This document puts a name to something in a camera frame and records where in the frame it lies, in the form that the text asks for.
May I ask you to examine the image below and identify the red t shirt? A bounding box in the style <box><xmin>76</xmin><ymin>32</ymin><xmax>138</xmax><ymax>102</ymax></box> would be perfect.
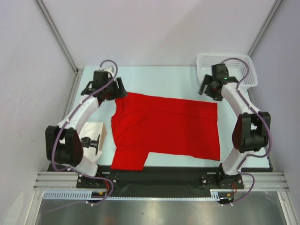
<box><xmin>111</xmin><ymin>92</ymin><xmax>221</xmax><ymax>171</ymax></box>

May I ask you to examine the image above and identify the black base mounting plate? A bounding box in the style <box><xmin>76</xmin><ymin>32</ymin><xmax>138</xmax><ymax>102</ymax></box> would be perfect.
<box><xmin>48</xmin><ymin>165</ymin><xmax>274</xmax><ymax>199</ymax></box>

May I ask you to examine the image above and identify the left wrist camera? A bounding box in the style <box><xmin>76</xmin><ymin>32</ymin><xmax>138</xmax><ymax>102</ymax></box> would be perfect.
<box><xmin>99</xmin><ymin>66</ymin><xmax>116</xmax><ymax>75</ymax></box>

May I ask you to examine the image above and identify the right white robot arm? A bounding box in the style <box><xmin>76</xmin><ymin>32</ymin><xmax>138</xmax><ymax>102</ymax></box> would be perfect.
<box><xmin>199</xmin><ymin>62</ymin><xmax>272</xmax><ymax>188</ymax></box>

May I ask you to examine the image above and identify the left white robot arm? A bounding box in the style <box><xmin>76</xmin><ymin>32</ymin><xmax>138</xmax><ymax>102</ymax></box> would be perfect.
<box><xmin>45</xmin><ymin>66</ymin><xmax>128</xmax><ymax>188</ymax></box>

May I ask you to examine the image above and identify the white perforated plastic basket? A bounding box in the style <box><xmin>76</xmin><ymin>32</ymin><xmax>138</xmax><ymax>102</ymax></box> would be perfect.
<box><xmin>196</xmin><ymin>53</ymin><xmax>258</xmax><ymax>90</ymax></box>

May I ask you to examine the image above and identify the white slotted cable duct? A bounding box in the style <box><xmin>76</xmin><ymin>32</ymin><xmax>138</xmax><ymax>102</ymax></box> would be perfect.
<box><xmin>43</xmin><ymin>190</ymin><xmax>233</xmax><ymax>202</ymax></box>

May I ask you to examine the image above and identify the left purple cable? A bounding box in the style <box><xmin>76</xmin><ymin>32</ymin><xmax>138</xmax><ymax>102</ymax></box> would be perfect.
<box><xmin>51</xmin><ymin>60</ymin><xmax>119</xmax><ymax>207</ymax></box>

